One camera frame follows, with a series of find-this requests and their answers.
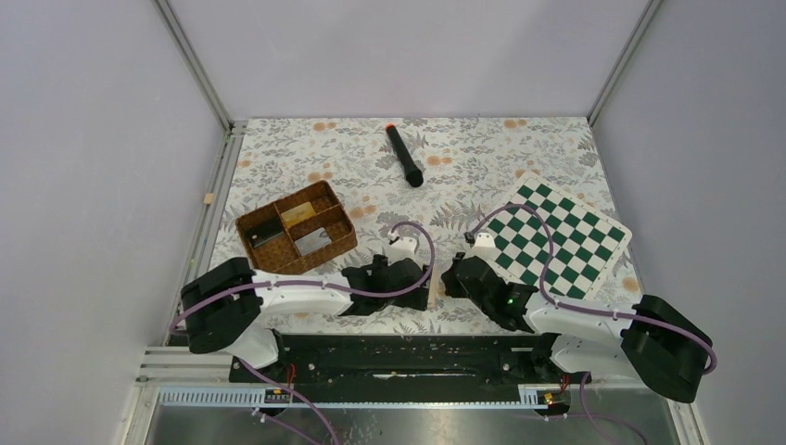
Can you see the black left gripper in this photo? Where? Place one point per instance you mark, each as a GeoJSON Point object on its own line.
{"type": "Point", "coordinates": [415, 299]}

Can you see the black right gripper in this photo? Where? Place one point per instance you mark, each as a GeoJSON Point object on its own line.
{"type": "Point", "coordinates": [450, 279]}

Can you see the beige leather card holder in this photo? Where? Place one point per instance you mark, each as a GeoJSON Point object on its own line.
{"type": "Point", "coordinates": [433, 289]}

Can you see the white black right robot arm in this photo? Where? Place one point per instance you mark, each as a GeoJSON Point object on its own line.
{"type": "Point", "coordinates": [649, 340]}

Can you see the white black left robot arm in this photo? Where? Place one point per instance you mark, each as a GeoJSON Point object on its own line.
{"type": "Point", "coordinates": [225, 309]}

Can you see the silver card in basket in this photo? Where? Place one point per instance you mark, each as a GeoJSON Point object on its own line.
{"type": "Point", "coordinates": [312, 241]}

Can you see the gold card in basket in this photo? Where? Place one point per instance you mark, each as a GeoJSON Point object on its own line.
{"type": "Point", "coordinates": [300, 213]}

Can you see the black card in basket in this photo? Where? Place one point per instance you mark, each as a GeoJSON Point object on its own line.
{"type": "Point", "coordinates": [264, 232]}

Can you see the black microphone orange tip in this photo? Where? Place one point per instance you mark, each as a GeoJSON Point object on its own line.
{"type": "Point", "coordinates": [412, 173]}

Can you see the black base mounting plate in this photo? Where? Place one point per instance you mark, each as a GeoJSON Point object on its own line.
{"type": "Point", "coordinates": [414, 369]}

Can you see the brown woven divided basket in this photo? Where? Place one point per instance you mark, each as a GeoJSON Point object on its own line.
{"type": "Point", "coordinates": [280, 255]}

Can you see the green white chessboard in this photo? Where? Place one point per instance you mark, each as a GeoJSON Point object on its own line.
{"type": "Point", "coordinates": [579, 244]}

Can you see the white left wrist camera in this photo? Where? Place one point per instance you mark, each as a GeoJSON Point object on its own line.
{"type": "Point", "coordinates": [400, 248]}

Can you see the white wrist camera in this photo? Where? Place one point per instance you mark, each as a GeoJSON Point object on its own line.
{"type": "Point", "coordinates": [400, 248]}
{"type": "Point", "coordinates": [480, 242]}

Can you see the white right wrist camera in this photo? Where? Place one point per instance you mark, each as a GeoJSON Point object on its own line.
{"type": "Point", "coordinates": [480, 242]}

